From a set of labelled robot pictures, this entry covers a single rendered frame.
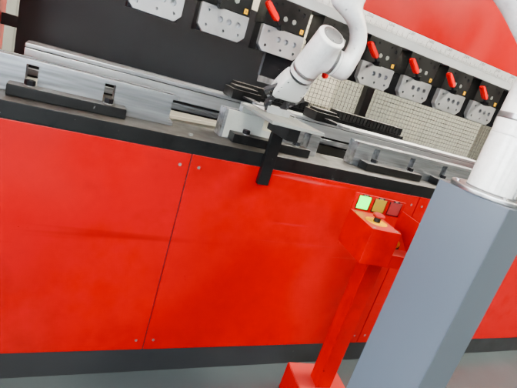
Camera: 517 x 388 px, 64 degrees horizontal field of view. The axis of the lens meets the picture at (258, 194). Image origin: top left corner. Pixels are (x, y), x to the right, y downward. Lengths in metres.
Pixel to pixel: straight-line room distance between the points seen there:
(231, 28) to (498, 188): 0.85
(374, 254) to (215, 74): 1.06
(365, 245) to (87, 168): 0.84
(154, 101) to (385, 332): 0.95
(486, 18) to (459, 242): 1.07
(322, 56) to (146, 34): 0.87
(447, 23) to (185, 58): 1.04
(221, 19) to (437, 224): 0.84
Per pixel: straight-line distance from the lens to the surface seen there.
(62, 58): 1.56
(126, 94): 1.32
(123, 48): 1.83
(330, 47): 1.18
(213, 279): 1.49
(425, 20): 1.73
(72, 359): 1.59
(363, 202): 1.43
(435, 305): 1.16
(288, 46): 1.42
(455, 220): 1.12
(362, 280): 1.44
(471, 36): 1.90
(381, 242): 1.33
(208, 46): 1.89
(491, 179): 1.12
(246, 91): 1.63
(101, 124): 1.21
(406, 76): 1.71
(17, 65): 1.31
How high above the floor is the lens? 1.13
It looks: 17 degrees down
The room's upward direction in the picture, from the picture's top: 17 degrees clockwise
